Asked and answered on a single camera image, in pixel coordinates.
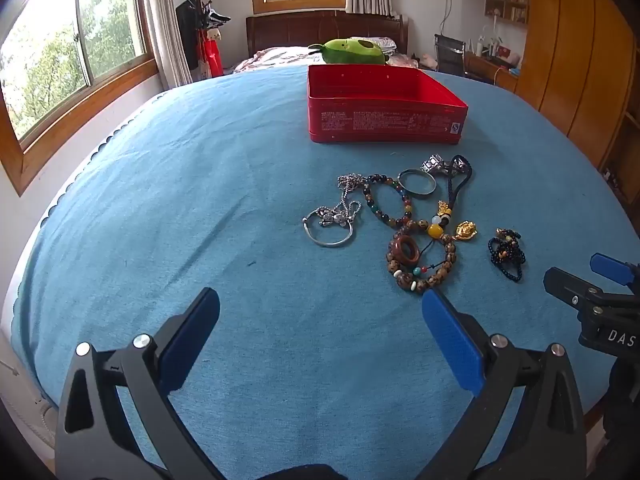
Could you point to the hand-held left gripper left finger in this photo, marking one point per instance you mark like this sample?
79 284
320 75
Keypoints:
192 335

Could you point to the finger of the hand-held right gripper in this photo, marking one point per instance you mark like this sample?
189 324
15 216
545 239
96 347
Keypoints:
570 287
614 269

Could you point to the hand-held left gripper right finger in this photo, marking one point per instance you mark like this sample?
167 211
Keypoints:
450 340

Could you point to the red tin box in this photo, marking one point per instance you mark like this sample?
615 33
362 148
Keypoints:
380 120

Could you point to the blue bedsheet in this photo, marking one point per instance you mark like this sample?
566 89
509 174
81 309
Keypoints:
200 200

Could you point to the plain silver bangle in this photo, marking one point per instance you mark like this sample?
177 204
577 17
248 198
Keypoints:
417 192

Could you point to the silver bangle with charms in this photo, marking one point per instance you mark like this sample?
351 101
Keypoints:
327 243

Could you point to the wooden wardrobe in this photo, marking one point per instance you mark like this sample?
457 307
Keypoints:
570 45

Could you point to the wooden desk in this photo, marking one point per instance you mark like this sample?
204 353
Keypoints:
487 72

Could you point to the black office chair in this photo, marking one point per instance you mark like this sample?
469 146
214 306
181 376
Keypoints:
450 55

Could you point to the red bag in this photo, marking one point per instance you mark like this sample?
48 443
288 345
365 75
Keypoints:
212 57

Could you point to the floral quilt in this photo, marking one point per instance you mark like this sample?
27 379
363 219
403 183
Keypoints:
280 57

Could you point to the green plush toy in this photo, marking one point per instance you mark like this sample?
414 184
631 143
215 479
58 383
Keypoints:
350 51

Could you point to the wooden headboard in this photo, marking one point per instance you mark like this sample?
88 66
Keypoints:
300 27

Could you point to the large wooden frame window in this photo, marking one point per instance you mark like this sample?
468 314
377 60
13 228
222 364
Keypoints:
75 100

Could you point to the wooden wall shelf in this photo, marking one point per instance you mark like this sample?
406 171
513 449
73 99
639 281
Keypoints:
507 5

